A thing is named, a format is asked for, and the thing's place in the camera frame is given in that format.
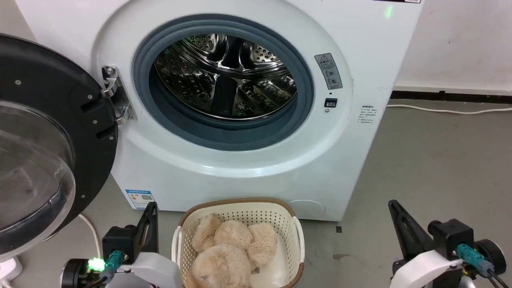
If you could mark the black round wrist joint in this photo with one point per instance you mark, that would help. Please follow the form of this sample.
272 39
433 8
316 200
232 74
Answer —
494 254
74 274

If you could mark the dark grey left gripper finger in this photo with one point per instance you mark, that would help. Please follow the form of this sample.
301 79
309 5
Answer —
148 228

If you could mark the grey rubber door gasket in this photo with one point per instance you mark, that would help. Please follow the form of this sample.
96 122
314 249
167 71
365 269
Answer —
180 128

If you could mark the black wall baseboard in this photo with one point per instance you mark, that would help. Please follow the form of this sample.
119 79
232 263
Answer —
452 97

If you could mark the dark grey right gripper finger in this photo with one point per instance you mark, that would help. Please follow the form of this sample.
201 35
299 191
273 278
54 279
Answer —
408 232

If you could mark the grey warning sticker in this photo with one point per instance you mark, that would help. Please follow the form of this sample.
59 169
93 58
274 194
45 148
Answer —
328 71

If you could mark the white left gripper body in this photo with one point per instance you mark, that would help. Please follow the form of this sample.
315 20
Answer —
156 270

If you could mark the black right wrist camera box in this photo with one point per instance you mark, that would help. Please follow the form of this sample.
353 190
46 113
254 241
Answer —
452 236

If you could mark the white front-load washing machine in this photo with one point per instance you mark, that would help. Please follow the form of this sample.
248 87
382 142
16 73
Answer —
248 176

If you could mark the black round washer door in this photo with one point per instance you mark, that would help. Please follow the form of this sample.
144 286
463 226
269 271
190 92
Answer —
48 100

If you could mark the chrome door hinge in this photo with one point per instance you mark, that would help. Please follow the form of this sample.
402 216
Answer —
116 94

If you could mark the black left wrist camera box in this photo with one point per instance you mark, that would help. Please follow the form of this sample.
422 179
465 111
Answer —
120 242

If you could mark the cream plastic laundry basket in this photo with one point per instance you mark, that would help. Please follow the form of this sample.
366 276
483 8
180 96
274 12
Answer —
288 228

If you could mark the black round right wrist joint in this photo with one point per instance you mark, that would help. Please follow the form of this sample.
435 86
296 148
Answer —
494 254

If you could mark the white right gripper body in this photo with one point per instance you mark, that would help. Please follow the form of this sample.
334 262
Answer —
424 268

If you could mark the black door lock latch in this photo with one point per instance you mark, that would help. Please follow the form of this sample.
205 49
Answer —
330 102

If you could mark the black round left wrist joint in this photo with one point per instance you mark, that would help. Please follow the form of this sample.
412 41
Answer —
74 274

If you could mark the blue energy label sticker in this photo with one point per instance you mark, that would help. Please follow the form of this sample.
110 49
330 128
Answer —
140 198

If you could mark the beige plush teddy bear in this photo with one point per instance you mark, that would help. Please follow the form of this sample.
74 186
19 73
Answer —
228 252

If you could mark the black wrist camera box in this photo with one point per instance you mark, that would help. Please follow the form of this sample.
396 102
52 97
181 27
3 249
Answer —
120 242
452 236

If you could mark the round white filter cover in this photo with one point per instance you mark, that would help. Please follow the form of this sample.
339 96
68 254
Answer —
308 209

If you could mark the stainless steel washer drum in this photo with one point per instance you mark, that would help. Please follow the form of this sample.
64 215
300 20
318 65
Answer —
224 80

